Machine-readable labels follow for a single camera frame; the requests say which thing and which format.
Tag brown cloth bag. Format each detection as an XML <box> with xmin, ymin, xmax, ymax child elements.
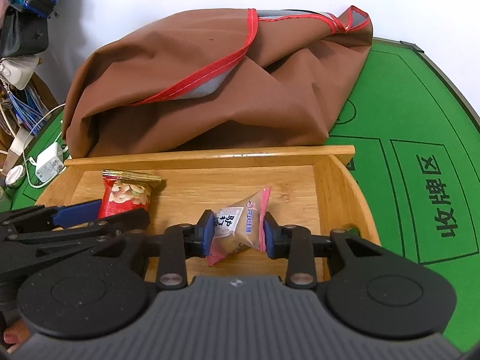
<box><xmin>63</xmin><ymin>7</ymin><xmax>373</xmax><ymax>158</ymax></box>

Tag white charger cable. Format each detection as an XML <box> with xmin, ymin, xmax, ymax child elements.
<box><xmin>0</xmin><ymin>102</ymin><xmax>70</xmax><ymax>190</ymax></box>

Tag bamboo serving tray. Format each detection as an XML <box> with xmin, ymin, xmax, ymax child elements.
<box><xmin>35</xmin><ymin>145</ymin><xmax>382</xmax><ymax>283</ymax></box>

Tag pink pastry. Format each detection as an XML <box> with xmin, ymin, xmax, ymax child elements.
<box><xmin>207</xmin><ymin>187</ymin><xmax>271</xmax><ymax>267</ymax></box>

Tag white paper bag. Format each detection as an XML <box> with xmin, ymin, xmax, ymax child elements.
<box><xmin>1</xmin><ymin>127</ymin><xmax>33</xmax><ymax>176</ymax></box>

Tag small round white lid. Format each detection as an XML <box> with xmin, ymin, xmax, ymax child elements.
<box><xmin>6</xmin><ymin>164</ymin><xmax>26</xmax><ymax>189</ymax></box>

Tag person left hand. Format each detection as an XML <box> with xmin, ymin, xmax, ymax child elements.
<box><xmin>3</xmin><ymin>319</ymin><xmax>30</xmax><ymax>353</ymax></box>

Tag small white beige purse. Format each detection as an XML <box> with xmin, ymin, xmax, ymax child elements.
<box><xmin>1</xmin><ymin>55</ymin><xmax>40</xmax><ymax>90</ymax></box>

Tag blue lanyard bundle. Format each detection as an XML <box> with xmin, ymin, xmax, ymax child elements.
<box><xmin>6</xmin><ymin>87</ymin><xmax>48</xmax><ymax>136</ymax></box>

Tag white power adapter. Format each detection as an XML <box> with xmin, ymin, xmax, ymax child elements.
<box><xmin>35</xmin><ymin>142</ymin><xmax>64</xmax><ymax>183</ymax></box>

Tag red pistachio snack bag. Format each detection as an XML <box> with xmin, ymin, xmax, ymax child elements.
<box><xmin>97</xmin><ymin>169</ymin><xmax>164</xmax><ymax>219</ymax></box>

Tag black hanging bag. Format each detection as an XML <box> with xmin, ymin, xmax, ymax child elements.
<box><xmin>1</xmin><ymin>7</ymin><xmax>49</xmax><ymax>58</ymax></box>

